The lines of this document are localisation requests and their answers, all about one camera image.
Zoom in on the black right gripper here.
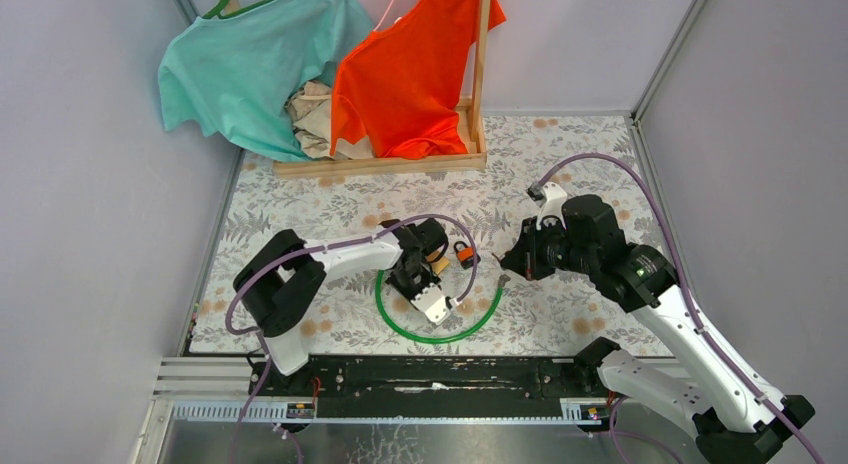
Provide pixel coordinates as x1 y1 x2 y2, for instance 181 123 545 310
500 213 596 280

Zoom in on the green cable lock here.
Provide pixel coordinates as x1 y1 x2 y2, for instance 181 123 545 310
374 268 510 346

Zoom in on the brass padlock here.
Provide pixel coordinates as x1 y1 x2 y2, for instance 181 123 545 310
427 251 450 275

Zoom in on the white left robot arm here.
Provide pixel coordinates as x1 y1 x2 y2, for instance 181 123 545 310
233 218 457 395

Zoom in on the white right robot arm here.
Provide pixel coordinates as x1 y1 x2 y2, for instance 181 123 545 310
500 185 815 463

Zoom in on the wooden clothes rack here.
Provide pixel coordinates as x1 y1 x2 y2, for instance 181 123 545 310
213 0 495 179

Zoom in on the orange t-shirt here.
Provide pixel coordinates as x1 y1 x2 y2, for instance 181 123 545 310
331 0 480 160

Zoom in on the beige crumpled cloth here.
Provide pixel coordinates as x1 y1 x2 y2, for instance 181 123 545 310
284 80 375 160

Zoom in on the pink clothes hanger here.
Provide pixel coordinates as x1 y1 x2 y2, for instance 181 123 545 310
373 0 397 31

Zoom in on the teal t-shirt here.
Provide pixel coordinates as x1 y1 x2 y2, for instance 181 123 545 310
158 0 374 162

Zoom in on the green clothes hanger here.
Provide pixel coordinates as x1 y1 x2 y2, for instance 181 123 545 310
202 0 292 20

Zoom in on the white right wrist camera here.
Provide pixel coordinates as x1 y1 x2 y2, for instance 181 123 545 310
527 182 568 230

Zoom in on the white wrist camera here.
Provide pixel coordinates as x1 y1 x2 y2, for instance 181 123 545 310
411 284 459 325
527 182 568 230

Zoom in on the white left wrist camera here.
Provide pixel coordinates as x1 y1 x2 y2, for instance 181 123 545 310
411 284 459 325

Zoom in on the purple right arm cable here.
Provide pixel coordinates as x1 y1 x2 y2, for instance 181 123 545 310
527 152 826 464

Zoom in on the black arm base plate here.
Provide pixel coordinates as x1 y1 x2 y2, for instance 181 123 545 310
248 355 616 418

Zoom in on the slotted metal cable rail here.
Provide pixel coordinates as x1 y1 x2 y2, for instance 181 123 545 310
172 399 608 427

